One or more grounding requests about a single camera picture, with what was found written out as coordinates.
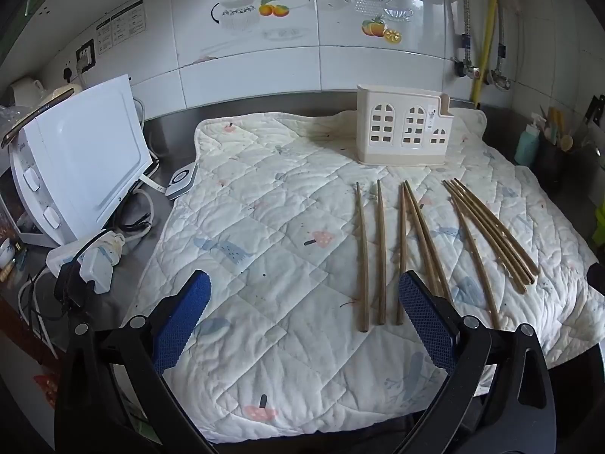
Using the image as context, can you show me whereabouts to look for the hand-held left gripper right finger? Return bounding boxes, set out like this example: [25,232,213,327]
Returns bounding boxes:
[394,271,556,454]

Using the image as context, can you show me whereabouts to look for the wall instruction sticker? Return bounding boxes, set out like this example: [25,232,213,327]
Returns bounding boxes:
[96,0,145,48]

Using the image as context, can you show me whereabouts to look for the white plug adapter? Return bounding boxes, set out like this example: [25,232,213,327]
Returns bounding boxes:
[79,245,118,294]

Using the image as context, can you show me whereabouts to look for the black-handled kitchen knife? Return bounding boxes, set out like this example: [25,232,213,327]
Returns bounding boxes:
[585,96,605,126]

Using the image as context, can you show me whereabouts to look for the printed cardboard box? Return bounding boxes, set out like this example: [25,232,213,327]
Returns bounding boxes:
[0,184,39,275]

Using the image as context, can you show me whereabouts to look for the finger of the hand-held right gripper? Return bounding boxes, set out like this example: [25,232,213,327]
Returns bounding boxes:
[586,265,605,300]

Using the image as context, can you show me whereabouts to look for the white power cable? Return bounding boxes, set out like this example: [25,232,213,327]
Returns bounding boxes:
[120,97,164,247]

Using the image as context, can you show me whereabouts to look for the white microwave oven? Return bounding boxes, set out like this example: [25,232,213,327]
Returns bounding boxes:
[8,74,154,249]

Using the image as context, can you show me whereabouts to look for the yellow gas hose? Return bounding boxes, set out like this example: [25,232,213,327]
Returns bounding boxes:
[473,0,502,105]

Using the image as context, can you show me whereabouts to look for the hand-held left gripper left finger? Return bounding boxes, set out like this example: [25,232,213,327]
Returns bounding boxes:
[53,271,216,454]

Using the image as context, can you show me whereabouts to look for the teal soap bottle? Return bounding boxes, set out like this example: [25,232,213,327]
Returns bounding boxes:
[514,113,542,167]

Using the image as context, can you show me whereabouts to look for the printed quilted mat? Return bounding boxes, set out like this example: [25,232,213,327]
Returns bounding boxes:
[124,109,601,440]

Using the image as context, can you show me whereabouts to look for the white power strip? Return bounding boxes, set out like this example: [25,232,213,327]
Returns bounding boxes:
[46,229,127,277]

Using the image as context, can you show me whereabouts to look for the set of wooden chopsticks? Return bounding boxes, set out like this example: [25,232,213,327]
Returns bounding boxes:
[354,178,540,333]

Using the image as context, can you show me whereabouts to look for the black wall socket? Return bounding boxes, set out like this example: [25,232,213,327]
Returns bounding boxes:
[76,40,96,74]

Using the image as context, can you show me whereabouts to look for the red printed bag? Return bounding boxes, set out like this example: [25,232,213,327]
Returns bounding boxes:
[32,371,60,407]

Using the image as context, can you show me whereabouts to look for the cream house-shaped utensil holder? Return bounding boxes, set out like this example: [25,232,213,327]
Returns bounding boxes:
[355,84,452,167]

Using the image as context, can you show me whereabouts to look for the white round-dial device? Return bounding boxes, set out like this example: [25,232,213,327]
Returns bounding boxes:
[164,163,198,199]

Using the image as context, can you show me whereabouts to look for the black power plug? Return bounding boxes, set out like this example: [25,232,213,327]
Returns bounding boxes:
[53,260,88,308]

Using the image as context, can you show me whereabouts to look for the black utensil cup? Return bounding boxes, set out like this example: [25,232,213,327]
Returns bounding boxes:
[536,135,568,190]

